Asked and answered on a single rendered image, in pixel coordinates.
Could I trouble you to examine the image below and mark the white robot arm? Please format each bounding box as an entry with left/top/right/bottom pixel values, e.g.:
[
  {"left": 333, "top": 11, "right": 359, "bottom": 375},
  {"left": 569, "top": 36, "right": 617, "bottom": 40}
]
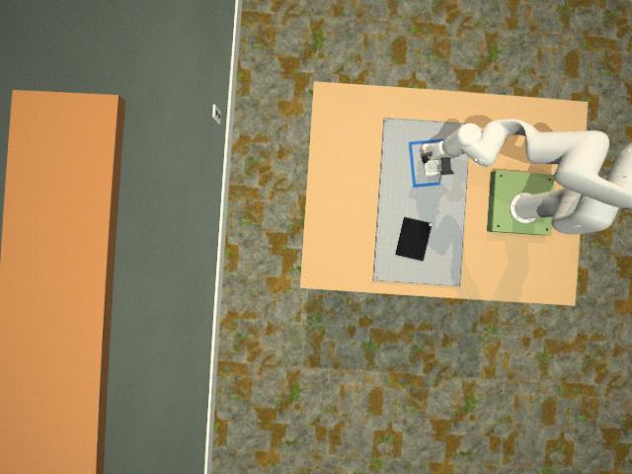
[{"left": 438, "top": 119, "right": 632, "bottom": 235}]

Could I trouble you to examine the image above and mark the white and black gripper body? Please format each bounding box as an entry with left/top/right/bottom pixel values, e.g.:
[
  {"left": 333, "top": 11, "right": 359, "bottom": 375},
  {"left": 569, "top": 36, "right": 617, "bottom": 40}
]
[{"left": 429, "top": 141, "right": 449, "bottom": 161}]

